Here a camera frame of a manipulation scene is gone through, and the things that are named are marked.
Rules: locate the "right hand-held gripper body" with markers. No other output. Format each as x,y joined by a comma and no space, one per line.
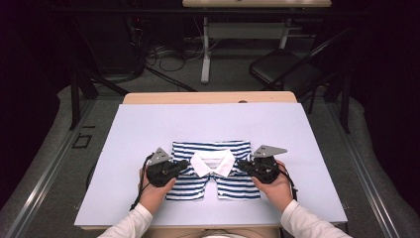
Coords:
264,170

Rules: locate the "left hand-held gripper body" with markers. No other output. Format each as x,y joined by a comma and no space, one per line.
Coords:
161,173

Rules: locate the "blue white striped baby romper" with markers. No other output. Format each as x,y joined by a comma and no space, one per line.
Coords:
231,191

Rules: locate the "person's left hand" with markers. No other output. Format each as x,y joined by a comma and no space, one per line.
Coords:
153,198

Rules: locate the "person's right hand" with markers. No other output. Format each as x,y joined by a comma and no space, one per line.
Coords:
279,193

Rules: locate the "pale lilac table mat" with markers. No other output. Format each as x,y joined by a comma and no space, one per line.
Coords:
211,122

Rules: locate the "black folding chair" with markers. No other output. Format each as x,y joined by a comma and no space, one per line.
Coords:
280,66

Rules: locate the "black metal stand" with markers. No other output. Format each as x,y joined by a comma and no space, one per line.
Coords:
75,105
345,105

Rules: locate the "dark equipment tower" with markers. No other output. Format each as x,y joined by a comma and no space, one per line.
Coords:
137,39

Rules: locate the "white-legged desk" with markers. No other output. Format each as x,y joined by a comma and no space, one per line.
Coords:
244,30

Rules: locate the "metal floor rail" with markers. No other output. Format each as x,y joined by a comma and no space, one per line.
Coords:
369,186
40,185

